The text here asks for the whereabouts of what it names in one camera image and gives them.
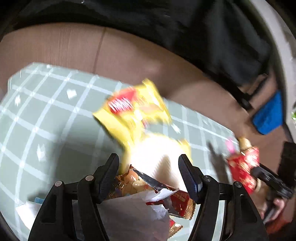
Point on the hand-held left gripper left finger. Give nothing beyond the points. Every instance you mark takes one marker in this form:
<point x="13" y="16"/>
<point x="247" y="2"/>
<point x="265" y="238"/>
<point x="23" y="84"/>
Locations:
<point x="108" y="179"/>

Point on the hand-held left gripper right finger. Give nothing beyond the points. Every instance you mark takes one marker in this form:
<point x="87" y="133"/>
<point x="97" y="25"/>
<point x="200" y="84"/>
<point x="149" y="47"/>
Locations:
<point x="188" y="178"/>

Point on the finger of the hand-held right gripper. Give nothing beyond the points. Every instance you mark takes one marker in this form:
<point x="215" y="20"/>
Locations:
<point x="270" y="182"/>

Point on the gold red foil packet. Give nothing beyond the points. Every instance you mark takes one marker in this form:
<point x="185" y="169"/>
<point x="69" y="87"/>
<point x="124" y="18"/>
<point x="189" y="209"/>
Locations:
<point x="129" y="183"/>

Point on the large red snack packet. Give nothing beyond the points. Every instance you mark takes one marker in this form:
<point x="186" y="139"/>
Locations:
<point x="242" y="169"/>

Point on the white paper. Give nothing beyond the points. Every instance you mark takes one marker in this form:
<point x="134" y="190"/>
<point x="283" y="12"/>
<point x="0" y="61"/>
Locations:
<point x="129" y="215"/>

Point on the yellow snack packet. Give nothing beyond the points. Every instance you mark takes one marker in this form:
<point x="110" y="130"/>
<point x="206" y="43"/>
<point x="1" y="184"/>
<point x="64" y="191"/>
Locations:
<point x="124" y="115"/>

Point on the person's right hand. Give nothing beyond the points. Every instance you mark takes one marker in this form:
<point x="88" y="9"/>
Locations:
<point x="279" y="206"/>

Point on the blue towel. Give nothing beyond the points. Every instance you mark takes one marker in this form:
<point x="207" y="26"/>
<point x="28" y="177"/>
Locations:
<point x="269" y="113"/>

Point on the white paper scrap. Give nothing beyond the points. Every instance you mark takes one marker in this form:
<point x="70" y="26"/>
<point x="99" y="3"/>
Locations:
<point x="27" y="213"/>

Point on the green checkered tablecloth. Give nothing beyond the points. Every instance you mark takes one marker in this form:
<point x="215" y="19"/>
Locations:
<point x="57" y="104"/>

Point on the brown kitchen counter cabinet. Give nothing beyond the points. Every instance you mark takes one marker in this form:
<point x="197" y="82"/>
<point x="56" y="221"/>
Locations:
<point x="69" y="46"/>

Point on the black fabric bag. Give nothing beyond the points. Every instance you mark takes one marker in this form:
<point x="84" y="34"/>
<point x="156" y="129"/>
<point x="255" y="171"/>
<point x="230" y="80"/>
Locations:
<point x="161" y="23"/>

